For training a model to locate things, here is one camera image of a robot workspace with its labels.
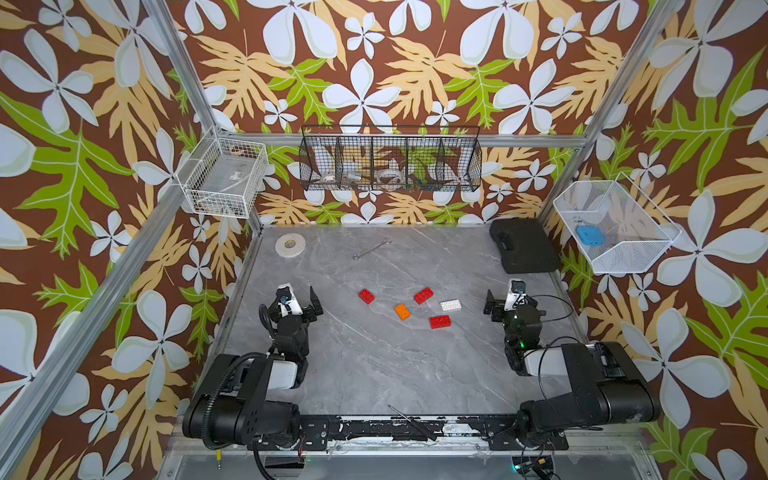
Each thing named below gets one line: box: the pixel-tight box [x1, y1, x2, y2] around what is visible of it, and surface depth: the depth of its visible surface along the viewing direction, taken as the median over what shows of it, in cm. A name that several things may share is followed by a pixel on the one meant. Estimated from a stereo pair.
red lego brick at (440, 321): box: [429, 315, 452, 329], surface depth 95 cm
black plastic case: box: [489, 218, 562, 273], surface depth 111 cm
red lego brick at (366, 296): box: [358, 288, 376, 305], surface depth 102 cm
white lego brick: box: [440, 299, 462, 311], surface depth 98 cm
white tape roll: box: [274, 232, 307, 258], surface depth 117 cm
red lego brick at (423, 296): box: [413, 287, 434, 305], surface depth 103 cm
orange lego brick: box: [394, 304, 411, 321], surface depth 97 cm
